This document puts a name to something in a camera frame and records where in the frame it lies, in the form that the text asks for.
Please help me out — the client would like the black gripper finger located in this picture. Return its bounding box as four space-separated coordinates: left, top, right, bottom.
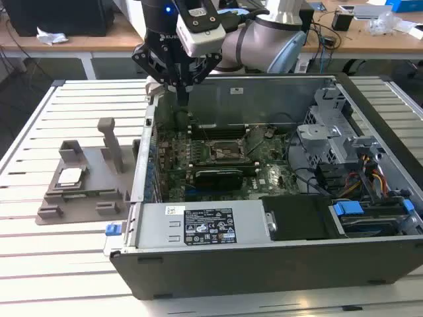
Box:
182 52 223 106
131 42 184 106

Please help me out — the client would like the metal socket cover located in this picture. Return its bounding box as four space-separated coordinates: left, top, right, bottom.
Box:
245 126 266 154

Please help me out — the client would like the silver CPU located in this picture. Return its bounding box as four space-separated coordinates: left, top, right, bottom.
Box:
58 168 83 185

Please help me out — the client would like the CPU socket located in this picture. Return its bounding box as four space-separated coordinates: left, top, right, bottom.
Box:
206 139 246 163

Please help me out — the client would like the pale grey case corner latch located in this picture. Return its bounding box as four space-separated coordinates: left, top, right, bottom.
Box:
145 75 166 99

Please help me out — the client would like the black RAM slot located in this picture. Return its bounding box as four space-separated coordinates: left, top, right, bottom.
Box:
191 127 247 133
190 160 257 165
191 124 247 129
191 131 247 136
190 166 257 171
190 168 257 175
190 162 257 168
191 134 247 139

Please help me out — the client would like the black round component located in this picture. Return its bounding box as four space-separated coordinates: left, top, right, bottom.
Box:
174 110 190 130

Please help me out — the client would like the large black computer box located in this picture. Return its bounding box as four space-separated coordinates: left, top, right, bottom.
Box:
3 0 116 38

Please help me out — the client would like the crumpled white paper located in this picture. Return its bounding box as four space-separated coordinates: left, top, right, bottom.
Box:
36 26 69 46

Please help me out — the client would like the black upright box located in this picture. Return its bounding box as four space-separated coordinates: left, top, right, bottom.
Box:
299 8 315 34

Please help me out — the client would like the black graphics card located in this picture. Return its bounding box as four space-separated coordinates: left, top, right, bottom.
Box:
194 168 246 192

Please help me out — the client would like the brown parts rack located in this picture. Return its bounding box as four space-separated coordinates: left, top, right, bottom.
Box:
35 118 141 226

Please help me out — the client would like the green motherboard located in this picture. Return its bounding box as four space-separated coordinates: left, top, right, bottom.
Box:
153 127 298 202

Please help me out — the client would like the silver metal drive cage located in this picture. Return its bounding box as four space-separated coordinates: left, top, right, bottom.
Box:
295 86 366 166

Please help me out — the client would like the small black box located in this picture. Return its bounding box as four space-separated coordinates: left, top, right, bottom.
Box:
331 11 355 32

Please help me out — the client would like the green RAM stick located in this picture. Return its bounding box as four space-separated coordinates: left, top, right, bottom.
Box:
61 188 117 199

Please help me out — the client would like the cluttered wooden desk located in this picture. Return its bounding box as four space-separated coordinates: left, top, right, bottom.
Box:
299 0 423 62

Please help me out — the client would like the white flat box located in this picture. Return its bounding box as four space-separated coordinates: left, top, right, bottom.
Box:
353 3 395 20

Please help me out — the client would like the grey power supply unit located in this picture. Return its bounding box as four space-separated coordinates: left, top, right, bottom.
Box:
136 201 276 249

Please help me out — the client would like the clear plastic bag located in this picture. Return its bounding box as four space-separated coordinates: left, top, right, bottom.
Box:
367 11 403 36

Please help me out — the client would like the black drive bay cover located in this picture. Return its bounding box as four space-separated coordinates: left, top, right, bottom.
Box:
260 195 348 242

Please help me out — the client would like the hard disk in blue carrier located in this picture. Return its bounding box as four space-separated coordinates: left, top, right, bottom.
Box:
332 199 416 238

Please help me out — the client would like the blue cardboard box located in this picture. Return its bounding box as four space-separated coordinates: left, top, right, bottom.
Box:
385 0 423 13

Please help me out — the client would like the black open PC case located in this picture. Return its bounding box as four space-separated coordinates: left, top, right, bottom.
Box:
104 73 423 300

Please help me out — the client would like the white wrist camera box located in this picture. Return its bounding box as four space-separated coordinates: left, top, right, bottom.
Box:
174 0 228 57

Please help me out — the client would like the wooden desk with white frame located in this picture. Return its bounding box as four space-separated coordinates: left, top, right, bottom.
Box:
0 12 148 81

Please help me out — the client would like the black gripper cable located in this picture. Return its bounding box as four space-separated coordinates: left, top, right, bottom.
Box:
216 8 272 34

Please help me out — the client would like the black wire connector block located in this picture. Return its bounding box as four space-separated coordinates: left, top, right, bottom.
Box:
315 163 341 192

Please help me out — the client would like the coloured power wire bundle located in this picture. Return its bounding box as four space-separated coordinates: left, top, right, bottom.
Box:
343 153 388 199

